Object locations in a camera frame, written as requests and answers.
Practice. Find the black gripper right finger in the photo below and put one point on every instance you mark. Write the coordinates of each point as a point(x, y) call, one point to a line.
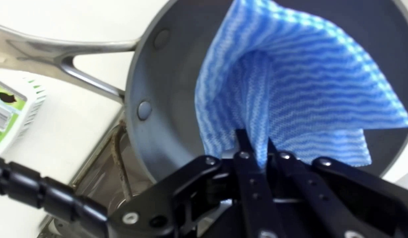
point(345, 202)

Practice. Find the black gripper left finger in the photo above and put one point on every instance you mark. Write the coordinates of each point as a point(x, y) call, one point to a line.
point(222, 202)

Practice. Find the blue striped towel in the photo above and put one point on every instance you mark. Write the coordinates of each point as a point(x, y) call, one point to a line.
point(301, 79)

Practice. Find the grey frying pan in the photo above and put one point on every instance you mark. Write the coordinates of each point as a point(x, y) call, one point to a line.
point(169, 79)

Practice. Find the small white green box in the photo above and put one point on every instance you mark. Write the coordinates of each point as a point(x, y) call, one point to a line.
point(10, 114)

